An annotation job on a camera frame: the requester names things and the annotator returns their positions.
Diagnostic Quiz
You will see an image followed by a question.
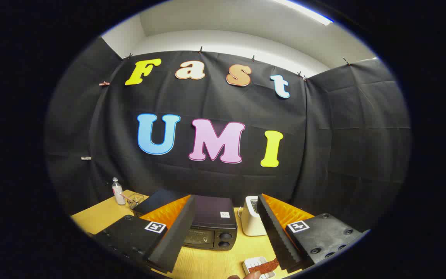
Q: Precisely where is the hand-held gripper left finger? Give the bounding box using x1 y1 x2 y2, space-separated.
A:
91 195 197 274

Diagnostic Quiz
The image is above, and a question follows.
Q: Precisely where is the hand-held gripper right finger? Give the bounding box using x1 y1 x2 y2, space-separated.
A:
257 194 371 274

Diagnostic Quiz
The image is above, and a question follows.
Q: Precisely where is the reddish brown meat slice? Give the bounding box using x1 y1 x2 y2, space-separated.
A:
248 258 280 274

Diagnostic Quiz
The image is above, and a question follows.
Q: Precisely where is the black toaster oven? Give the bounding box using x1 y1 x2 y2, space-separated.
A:
132 189 238 251

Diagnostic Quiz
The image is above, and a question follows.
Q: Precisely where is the white bread toaster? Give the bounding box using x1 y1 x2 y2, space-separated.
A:
238 196 268 237

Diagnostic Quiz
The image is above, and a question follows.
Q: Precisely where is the white ribbed tray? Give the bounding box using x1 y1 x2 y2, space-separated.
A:
242 257 277 279

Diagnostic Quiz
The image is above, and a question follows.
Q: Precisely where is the clear plastic bottle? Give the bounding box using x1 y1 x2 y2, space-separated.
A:
111 177 126 205

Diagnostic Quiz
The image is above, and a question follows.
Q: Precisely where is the small wire basket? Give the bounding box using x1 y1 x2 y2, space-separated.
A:
124 193 145 210

